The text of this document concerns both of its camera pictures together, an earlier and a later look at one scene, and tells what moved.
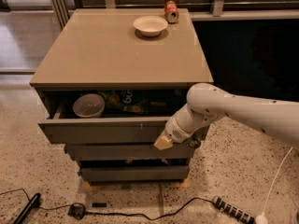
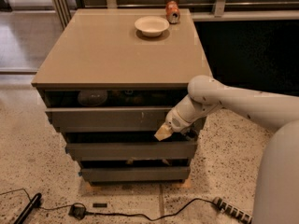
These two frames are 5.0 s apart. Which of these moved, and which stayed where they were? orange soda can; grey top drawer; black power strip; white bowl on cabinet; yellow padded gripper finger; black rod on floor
Moved: grey top drawer; yellow padded gripper finger
Stayed: orange soda can; white bowl on cabinet; black rod on floor; black power strip
